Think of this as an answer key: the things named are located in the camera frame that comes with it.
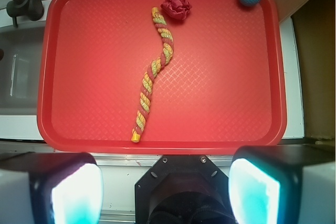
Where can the white sink basin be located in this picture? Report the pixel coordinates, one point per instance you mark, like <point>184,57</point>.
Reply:
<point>21,51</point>

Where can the dark metal faucet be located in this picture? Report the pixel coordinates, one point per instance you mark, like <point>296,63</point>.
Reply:
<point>32,9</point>

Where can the crumpled red cloth toy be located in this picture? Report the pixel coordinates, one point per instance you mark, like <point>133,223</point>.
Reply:
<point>177,9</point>

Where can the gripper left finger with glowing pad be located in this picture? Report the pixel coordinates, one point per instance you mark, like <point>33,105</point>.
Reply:
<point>50,188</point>

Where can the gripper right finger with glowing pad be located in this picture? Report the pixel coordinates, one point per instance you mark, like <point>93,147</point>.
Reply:
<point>283,184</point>

